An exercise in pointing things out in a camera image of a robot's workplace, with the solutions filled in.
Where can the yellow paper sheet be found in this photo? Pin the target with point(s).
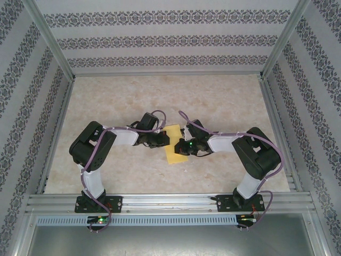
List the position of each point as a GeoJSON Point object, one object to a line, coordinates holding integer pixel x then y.
{"type": "Point", "coordinates": [177, 158]}

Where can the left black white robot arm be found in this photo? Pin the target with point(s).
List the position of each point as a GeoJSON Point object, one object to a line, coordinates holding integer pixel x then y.
{"type": "Point", "coordinates": [125, 137]}

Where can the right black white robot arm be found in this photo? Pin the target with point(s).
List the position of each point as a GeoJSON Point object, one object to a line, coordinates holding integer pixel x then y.
{"type": "Point", "coordinates": [221, 142]}

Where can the grey sheet metal panel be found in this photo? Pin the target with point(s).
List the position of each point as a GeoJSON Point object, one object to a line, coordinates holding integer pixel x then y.
{"type": "Point", "coordinates": [170, 242]}

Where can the long aluminium mounting rail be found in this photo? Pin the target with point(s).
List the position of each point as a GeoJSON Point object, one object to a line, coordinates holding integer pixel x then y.
{"type": "Point", "coordinates": [165, 202]}

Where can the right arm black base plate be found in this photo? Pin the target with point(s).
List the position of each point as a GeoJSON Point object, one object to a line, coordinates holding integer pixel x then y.
{"type": "Point", "coordinates": [223, 204]}

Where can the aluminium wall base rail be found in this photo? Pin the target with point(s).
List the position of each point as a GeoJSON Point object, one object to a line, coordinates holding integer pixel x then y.
{"type": "Point", "coordinates": [167, 73]}

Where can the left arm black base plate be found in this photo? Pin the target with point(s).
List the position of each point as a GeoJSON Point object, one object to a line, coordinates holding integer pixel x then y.
{"type": "Point", "coordinates": [117, 204]}

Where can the aluminium side rail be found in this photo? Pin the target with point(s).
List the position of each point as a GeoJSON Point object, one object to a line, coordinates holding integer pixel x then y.
{"type": "Point", "coordinates": [278, 133]}
{"type": "Point", "coordinates": [58, 133]}

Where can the aluminium frame post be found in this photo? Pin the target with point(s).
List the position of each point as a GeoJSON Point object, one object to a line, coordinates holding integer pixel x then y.
{"type": "Point", "coordinates": [283, 40]}
{"type": "Point", "coordinates": [51, 40]}

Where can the aluminium lower frame beam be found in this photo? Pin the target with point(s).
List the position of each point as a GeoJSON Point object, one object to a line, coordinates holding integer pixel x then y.
{"type": "Point", "coordinates": [323, 234]}
{"type": "Point", "coordinates": [22, 234]}

